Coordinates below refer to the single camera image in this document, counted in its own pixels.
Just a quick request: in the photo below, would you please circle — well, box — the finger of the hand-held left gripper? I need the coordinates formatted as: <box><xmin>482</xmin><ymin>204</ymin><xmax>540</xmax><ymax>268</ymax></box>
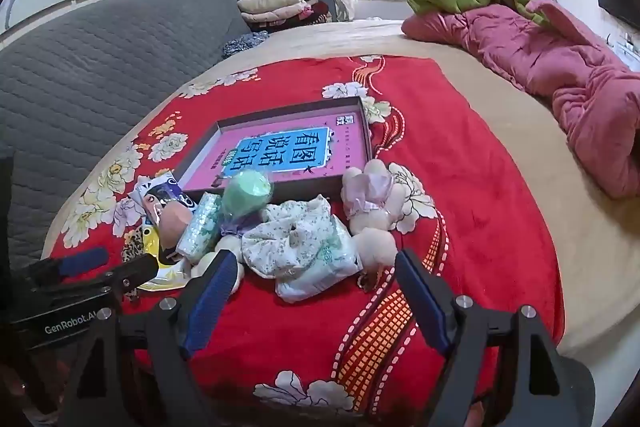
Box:
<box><xmin>10</xmin><ymin>248</ymin><xmax>110</xmax><ymax>292</ymax></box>
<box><xmin>52</xmin><ymin>254</ymin><xmax>161</xmax><ymax>308</ymax></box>

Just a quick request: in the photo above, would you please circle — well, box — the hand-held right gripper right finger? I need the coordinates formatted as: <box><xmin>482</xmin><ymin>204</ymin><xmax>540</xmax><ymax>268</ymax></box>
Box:
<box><xmin>394</xmin><ymin>248</ymin><xmax>596</xmax><ymax>427</ymax></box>

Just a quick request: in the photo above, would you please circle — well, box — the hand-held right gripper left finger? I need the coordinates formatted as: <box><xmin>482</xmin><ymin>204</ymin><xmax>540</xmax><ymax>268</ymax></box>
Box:
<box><xmin>60</xmin><ymin>249</ymin><xmax>241</xmax><ymax>427</ymax></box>

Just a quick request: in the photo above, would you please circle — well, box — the leopard print scrunchie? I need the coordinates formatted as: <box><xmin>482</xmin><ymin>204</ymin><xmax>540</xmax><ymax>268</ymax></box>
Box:
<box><xmin>121</xmin><ymin>227</ymin><xmax>151</xmax><ymax>303</ymax></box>

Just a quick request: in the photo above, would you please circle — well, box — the yellow cartoon wet wipes pack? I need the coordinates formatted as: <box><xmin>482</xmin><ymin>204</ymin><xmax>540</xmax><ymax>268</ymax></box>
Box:
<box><xmin>135</xmin><ymin>227</ymin><xmax>193</xmax><ymax>292</ymax></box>

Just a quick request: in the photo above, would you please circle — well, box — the plush bear purple dress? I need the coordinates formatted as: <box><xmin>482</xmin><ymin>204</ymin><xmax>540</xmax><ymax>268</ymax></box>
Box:
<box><xmin>192</xmin><ymin>217</ymin><xmax>246</xmax><ymax>295</ymax></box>

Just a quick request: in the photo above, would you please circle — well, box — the pink makeup sponge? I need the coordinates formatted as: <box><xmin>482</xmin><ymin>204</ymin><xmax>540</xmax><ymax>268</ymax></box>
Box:
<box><xmin>159</xmin><ymin>206</ymin><xmax>195</xmax><ymax>253</ymax></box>

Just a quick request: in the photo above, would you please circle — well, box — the white floral scrunchie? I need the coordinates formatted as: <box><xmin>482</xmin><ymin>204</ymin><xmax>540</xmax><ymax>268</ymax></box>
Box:
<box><xmin>240</xmin><ymin>196</ymin><xmax>346</xmax><ymax>280</ymax></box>

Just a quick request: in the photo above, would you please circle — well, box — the green makeup sponge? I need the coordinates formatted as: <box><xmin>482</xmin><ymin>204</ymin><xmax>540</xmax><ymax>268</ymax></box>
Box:
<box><xmin>220</xmin><ymin>171</ymin><xmax>275</xmax><ymax>228</ymax></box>

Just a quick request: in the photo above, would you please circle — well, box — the plush bear pink dress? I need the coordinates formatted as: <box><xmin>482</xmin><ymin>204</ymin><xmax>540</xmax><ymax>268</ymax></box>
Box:
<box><xmin>341</xmin><ymin>159</ymin><xmax>408</xmax><ymax>280</ymax></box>

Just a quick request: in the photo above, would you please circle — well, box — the shallow grey box pink print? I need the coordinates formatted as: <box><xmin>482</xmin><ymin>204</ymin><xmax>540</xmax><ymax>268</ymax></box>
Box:
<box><xmin>175</xmin><ymin>96</ymin><xmax>375</xmax><ymax>202</ymax></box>

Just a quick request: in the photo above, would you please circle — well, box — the red floral blanket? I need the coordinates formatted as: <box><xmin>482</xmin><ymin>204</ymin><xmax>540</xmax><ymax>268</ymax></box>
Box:
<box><xmin>47</xmin><ymin>54</ymin><xmax>566</xmax><ymax>427</ymax></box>

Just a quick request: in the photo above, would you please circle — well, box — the grey quilted headboard cover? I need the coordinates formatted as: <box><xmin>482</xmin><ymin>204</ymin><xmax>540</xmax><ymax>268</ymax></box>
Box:
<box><xmin>0</xmin><ymin>0</ymin><xmax>253</xmax><ymax>273</ymax></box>

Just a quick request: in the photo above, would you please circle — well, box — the blue patterned cloth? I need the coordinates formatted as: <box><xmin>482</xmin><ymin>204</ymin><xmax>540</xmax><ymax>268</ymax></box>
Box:
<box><xmin>221</xmin><ymin>31</ymin><xmax>271</xmax><ymax>60</ymax></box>

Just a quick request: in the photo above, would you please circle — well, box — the pink quilt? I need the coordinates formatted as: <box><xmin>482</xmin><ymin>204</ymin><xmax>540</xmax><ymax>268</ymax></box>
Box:
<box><xmin>401</xmin><ymin>0</ymin><xmax>640</xmax><ymax>200</ymax></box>

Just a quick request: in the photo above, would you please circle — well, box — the stack of folded clothes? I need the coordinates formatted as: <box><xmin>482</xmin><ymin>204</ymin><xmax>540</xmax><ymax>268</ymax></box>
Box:
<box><xmin>236</xmin><ymin>0</ymin><xmax>346</xmax><ymax>32</ymax></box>

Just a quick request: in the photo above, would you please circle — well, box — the cluttered white cabinet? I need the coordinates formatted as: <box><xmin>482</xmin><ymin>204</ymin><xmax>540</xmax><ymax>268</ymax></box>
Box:
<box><xmin>607</xmin><ymin>29</ymin><xmax>640</xmax><ymax>70</ymax></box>

